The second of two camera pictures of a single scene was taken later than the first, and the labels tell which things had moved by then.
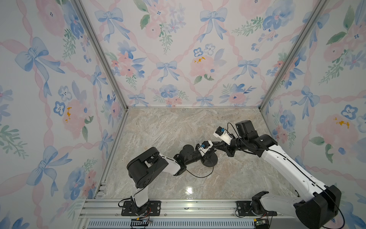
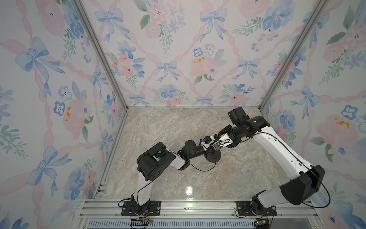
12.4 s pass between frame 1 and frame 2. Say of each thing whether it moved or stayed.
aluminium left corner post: stayed
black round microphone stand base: moved
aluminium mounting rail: stayed
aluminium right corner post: stayed
